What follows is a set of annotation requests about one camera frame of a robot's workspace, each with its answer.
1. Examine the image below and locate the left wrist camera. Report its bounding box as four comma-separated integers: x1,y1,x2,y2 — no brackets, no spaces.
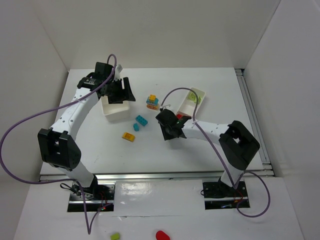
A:
115,64,123,73

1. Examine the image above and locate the aluminium rail front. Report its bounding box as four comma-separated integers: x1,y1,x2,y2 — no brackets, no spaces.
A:
39,169,275,182

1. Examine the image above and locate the lime green lego brick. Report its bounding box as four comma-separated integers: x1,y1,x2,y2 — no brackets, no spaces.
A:
188,92,197,103

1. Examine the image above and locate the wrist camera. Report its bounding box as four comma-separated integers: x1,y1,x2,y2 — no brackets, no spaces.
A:
115,64,123,73
159,104,172,111

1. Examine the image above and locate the red sloped lego brick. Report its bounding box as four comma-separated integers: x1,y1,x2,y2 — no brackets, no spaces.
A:
176,113,185,119

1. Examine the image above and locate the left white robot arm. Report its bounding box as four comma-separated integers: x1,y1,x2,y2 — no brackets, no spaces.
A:
37,62,136,196

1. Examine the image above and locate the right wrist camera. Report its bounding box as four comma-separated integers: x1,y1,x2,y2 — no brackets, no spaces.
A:
159,104,172,111

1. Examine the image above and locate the red object at edge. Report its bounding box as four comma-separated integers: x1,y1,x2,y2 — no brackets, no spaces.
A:
155,230,171,240

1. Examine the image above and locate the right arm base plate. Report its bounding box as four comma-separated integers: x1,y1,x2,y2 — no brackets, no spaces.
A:
200,181,250,210

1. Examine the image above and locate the stacked multicolour lego tower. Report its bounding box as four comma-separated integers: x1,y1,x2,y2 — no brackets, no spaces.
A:
146,94,159,110

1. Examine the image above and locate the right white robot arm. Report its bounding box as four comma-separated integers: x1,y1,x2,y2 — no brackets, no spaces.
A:
155,109,260,189

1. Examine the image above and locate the small teal lego brick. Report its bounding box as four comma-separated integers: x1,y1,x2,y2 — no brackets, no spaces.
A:
133,123,140,132

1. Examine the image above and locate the long teal lego brick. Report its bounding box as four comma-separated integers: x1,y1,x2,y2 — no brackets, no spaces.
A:
135,115,148,127

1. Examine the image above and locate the orange lego brick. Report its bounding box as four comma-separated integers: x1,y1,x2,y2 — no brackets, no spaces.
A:
122,132,136,142

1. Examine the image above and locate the aluminium rail right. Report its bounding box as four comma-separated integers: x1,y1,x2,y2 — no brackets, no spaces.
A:
234,68,273,171

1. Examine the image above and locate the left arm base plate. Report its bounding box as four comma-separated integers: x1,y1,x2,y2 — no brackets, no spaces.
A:
67,182,116,213

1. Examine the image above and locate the aluminium rail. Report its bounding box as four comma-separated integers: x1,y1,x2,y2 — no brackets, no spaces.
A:
234,68,273,171
39,169,275,182

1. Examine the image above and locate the green lego outside workspace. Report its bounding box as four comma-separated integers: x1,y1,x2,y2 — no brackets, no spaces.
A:
110,232,121,240

